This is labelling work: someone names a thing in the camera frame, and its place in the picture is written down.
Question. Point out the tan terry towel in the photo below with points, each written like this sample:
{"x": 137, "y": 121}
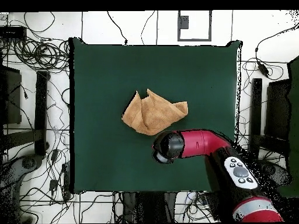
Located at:
{"x": 151, "y": 116}

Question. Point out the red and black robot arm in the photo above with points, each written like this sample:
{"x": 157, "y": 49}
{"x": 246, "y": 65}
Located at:
{"x": 201, "y": 142}

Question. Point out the black flat panel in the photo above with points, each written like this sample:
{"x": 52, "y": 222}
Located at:
{"x": 11, "y": 98}
{"x": 278, "y": 109}

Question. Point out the black flat electronics box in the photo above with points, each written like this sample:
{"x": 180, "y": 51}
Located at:
{"x": 12, "y": 32}

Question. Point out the dark green table cloth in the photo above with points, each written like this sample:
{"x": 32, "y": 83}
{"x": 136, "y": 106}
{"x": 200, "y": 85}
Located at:
{"x": 105, "y": 151}

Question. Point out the black floor stand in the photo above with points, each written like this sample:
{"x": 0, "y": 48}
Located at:
{"x": 256, "y": 112}
{"x": 41, "y": 112}

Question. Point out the small dark grey box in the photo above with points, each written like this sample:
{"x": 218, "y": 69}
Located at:
{"x": 184, "y": 22}

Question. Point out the black power adapter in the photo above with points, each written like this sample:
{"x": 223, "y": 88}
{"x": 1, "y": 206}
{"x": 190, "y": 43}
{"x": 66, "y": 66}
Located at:
{"x": 263, "y": 69}

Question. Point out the dark green cloth sheet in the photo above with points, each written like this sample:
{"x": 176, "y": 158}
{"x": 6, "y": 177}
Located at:
{"x": 294, "y": 116}

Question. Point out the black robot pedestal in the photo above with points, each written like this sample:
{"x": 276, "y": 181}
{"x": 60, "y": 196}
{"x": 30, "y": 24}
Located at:
{"x": 149, "y": 207}

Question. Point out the grey square frame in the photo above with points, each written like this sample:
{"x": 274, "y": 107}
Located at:
{"x": 193, "y": 40}

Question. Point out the dark pedestal leg with knob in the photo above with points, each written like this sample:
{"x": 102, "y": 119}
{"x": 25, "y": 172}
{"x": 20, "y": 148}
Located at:
{"x": 275, "y": 173}
{"x": 28, "y": 163}

